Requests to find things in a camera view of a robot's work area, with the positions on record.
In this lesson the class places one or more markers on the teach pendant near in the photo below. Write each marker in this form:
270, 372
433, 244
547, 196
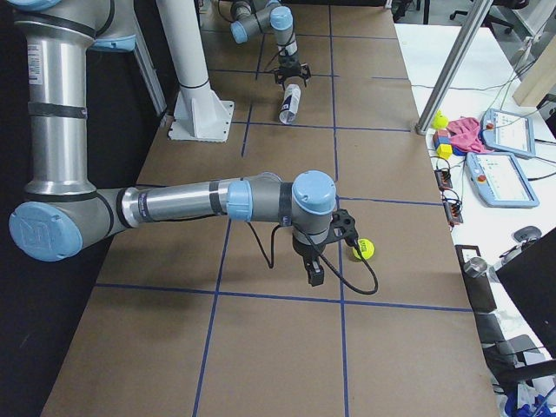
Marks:
499, 181

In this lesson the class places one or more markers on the black monitor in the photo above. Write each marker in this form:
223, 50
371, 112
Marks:
529, 280

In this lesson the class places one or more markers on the yellow cube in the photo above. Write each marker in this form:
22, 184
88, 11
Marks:
444, 150

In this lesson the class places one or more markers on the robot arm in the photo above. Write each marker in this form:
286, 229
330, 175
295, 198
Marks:
252, 18
69, 205

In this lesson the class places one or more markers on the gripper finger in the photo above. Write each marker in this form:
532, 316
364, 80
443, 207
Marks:
304, 73
315, 272
280, 77

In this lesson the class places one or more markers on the aluminium frame post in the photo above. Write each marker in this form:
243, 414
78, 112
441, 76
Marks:
463, 41

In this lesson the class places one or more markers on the pink cloth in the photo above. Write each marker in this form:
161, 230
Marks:
464, 135

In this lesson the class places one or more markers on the teach pendant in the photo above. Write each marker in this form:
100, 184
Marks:
499, 181
508, 132

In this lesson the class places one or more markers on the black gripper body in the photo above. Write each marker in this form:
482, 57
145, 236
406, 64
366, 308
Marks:
289, 60
305, 250

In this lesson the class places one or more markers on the black computer mouse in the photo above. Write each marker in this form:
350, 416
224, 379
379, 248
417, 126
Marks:
526, 234

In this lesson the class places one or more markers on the blue cube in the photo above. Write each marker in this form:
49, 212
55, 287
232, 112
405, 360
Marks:
441, 140

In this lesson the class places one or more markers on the teach pendant far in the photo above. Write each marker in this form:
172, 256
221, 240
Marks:
508, 132

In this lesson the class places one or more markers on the steel cup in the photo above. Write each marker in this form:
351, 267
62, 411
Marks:
475, 267

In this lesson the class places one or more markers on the white mounting post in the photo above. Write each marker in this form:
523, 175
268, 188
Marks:
199, 114

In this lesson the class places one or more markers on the clear tennis ball can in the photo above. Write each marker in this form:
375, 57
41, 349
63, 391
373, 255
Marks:
290, 104

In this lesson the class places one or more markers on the tennis ball inner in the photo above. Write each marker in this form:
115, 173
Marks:
364, 250

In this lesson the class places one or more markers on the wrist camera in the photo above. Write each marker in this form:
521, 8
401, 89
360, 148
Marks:
342, 228

